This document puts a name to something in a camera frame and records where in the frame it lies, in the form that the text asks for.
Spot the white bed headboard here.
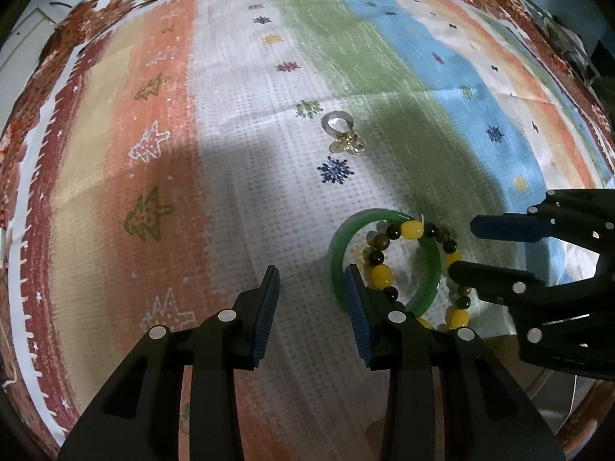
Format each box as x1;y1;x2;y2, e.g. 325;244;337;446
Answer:
0;0;65;75

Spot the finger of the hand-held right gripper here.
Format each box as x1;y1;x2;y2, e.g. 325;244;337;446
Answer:
447;260;615;323
470;189;615;256

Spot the red floral blanket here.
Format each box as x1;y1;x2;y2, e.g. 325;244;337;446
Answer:
0;0;615;461

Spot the metal tin box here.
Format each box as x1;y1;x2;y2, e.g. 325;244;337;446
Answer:
473;331;594;438

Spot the silver ring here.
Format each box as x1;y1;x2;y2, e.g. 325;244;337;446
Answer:
321;111;354;136

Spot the yellow and black bead bracelet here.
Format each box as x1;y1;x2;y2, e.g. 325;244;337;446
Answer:
362;218;474;333

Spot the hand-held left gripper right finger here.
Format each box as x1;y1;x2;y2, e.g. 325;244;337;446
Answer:
343;264;565;461

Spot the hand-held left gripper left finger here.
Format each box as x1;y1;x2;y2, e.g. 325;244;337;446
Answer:
58;265;281;461

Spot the striped colourful mat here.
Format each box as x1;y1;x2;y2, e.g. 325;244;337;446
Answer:
5;0;611;461

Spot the green jade bangle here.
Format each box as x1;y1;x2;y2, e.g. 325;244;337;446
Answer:
330;208;442;313

